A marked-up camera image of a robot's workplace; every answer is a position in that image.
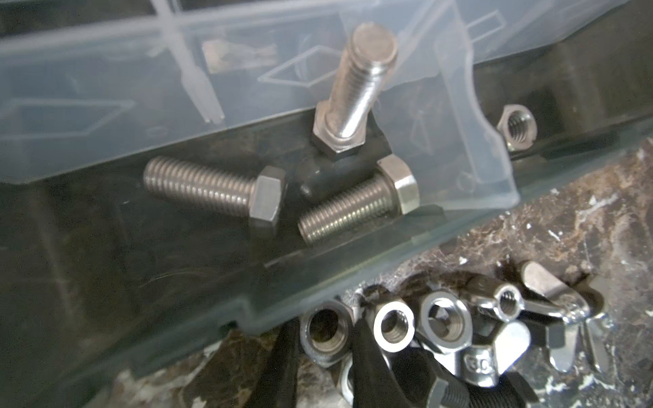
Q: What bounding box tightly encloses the steel wing nut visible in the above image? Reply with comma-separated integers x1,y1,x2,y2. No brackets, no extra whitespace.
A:
458,259,608,378

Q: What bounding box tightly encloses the steel hex bolt upright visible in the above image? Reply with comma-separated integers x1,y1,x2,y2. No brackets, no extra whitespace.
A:
312,22,399,161

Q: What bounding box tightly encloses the clear plastic organizer box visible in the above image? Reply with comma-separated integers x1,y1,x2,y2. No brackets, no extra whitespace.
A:
1,1,652,407

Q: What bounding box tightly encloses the steel hex nut large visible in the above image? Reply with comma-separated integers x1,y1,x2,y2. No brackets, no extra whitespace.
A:
415,290,473,355

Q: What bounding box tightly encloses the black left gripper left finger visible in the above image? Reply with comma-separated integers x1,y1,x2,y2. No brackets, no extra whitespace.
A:
244,319,300,408

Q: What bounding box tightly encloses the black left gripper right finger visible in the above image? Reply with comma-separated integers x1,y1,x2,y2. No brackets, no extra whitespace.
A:
352,320,413,408

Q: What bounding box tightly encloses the steel hex nut in box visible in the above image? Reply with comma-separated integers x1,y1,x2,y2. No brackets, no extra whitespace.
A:
497,104,537,152

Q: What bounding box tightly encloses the steel hex bolt right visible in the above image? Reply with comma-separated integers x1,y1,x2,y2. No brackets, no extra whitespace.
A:
298,154,420,245

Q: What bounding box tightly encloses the steel hex nut bright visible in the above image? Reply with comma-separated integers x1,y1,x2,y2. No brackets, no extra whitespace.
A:
365,297,415,353

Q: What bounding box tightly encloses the steel hex bolt left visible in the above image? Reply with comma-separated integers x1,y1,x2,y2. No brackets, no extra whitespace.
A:
143,156,287,229

